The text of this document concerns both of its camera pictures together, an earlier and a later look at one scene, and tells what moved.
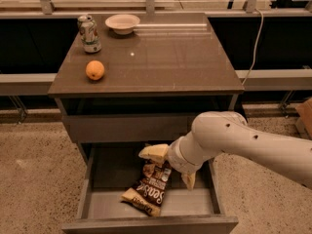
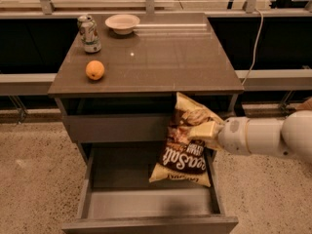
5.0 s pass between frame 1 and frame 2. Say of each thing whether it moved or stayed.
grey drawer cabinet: stayed
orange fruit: stayed
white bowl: stayed
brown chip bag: moved
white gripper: moved
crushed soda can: stayed
